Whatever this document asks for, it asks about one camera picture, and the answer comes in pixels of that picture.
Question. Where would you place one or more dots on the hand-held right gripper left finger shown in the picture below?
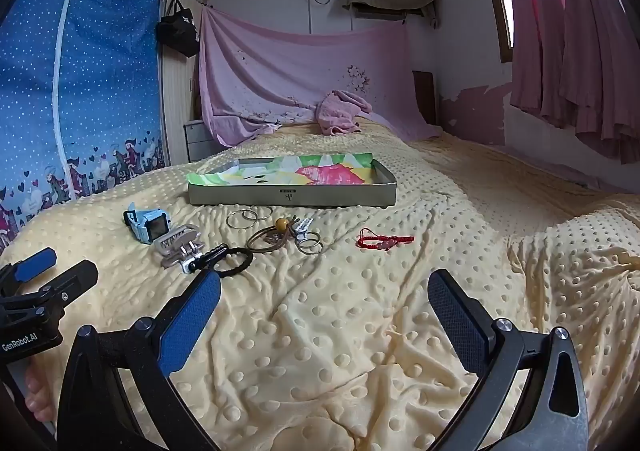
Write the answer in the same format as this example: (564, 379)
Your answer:
(192, 321)

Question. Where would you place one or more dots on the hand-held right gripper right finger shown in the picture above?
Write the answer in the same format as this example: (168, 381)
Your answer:
(457, 326)

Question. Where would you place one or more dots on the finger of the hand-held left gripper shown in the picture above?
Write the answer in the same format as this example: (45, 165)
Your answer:
(35, 265)
(70, 283)

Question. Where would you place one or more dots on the black hair clip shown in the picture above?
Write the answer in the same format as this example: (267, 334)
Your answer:
(212, 253)

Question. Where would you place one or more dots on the silver rectangular buckle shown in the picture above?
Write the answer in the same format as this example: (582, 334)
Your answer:
(175, 237)

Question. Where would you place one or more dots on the grey metal tray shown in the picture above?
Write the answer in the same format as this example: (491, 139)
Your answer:
(240, 196)

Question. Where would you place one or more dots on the person's left hand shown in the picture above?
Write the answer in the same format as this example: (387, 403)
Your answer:
(37, 393)

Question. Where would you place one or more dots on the large silver hoop earring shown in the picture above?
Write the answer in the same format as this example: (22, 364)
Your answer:
(260, 208)
(227, 220)

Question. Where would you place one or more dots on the yellow dotted blanket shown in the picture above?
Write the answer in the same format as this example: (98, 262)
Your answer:
(350, 321)

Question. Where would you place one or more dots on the white hair clip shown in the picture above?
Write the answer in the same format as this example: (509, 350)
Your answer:
(301, 227)

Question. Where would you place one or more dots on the grey drawer unit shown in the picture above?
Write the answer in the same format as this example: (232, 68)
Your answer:
(200, 141)

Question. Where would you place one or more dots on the colourful printed cloth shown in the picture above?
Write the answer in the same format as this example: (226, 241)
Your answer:
(320, 173)

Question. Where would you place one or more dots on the blue fabric wardrobe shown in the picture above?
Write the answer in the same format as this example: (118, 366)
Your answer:
(110, 81)

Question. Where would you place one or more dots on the beige wooden wardrobe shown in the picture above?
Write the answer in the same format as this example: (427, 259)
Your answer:
(177, 106)

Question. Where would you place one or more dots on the brown board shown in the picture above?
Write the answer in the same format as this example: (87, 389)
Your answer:
(424, 96)

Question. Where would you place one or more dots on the crumpled pink towel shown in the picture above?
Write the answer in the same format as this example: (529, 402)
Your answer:
(340, 111)

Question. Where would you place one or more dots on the black bag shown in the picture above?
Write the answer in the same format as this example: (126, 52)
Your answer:
(177, 31)

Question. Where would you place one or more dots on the pink hanging sheet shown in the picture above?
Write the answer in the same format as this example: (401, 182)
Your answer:
(300, 66)

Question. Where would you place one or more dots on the pink curtain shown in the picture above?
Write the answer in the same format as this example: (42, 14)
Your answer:
(537, 56)
(605, 81)

